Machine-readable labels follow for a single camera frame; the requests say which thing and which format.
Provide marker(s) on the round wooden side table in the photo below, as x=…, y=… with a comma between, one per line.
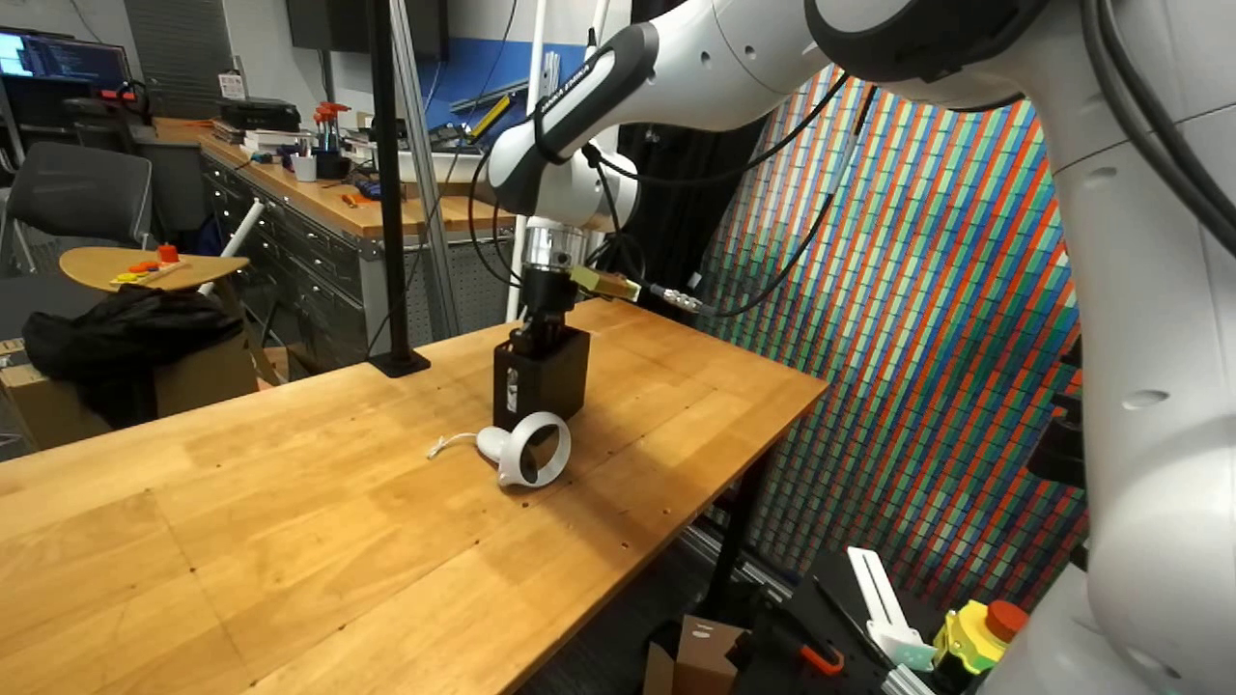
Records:
x=112, y=268

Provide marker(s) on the white aluminium rail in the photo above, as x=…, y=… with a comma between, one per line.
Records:
x=889, y=626

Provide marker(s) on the white VR controller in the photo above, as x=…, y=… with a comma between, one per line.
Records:
x=526, y=458

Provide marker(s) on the olive wrist camera box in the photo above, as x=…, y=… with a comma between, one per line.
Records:
x=603, y=284

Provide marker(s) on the computer monitor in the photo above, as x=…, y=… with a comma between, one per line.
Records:
x=38, y=73

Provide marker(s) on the yellow red emergency stop button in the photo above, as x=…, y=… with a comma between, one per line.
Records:
x=977, y=634

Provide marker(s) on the black vertical pole stand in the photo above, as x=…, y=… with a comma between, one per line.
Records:
x=399, y=357

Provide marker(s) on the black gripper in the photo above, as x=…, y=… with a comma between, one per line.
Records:
x=545, y=297

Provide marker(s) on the black slotted box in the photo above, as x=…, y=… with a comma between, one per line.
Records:
x=553, y=380

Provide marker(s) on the cardboard box under table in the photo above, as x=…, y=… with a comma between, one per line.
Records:
x=690, y=657

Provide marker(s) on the grey office chair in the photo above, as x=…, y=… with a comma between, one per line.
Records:
x=61, y=198

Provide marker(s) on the wooden workbench with drawers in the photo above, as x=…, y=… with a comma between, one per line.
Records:
x=315, y=263

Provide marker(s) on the black bag on box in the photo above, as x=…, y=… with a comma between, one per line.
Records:
x=112, y=351

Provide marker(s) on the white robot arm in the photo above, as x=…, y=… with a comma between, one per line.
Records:
x=1136, y=104

